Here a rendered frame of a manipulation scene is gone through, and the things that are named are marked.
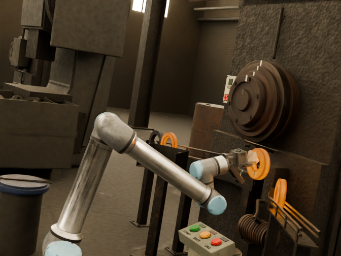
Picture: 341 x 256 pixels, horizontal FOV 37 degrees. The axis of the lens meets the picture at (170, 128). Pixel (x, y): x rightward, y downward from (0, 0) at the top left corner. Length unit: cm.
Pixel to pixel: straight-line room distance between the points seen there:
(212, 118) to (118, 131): 370
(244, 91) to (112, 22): 269
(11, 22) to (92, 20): 746
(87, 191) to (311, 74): 135
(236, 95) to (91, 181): 105
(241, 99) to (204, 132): 295
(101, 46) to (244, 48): 226
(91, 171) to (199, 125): 368
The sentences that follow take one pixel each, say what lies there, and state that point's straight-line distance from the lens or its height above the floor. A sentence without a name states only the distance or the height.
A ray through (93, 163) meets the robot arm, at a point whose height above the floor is 77.
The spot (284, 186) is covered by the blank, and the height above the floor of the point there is 76.
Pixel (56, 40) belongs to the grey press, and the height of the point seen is 132.
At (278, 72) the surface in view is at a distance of 279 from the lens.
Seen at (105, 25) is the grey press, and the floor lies 155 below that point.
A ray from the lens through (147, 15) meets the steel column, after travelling 977.
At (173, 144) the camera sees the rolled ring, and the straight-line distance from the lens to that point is 361.
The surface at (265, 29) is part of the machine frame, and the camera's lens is 317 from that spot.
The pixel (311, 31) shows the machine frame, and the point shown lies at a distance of 288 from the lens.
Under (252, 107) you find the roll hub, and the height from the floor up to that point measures 108.
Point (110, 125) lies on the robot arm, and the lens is 210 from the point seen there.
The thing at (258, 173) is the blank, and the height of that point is 78.
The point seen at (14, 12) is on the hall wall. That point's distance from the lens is 1255.
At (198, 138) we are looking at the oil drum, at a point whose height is 49.
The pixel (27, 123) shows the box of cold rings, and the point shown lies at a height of 54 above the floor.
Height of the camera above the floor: 122
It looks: 7 degrees down
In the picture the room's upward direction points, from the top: 9 degrees clockwise
